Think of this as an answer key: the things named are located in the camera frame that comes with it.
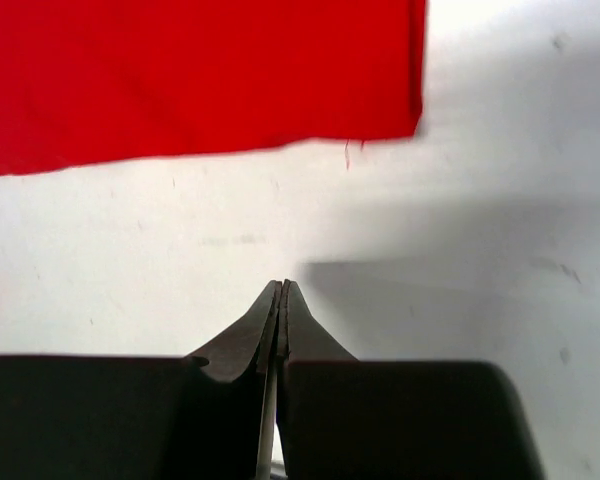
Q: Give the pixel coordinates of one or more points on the red t shirt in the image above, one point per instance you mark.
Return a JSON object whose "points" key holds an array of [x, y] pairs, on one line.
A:
{"points": [[84, 82]]}

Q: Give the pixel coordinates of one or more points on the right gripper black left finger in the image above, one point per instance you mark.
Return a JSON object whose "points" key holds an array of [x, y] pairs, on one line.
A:
{"points": [[206, 415]]}

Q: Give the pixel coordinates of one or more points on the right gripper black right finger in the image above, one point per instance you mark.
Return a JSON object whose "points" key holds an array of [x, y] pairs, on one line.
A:
{"points": [[343, 418]]}

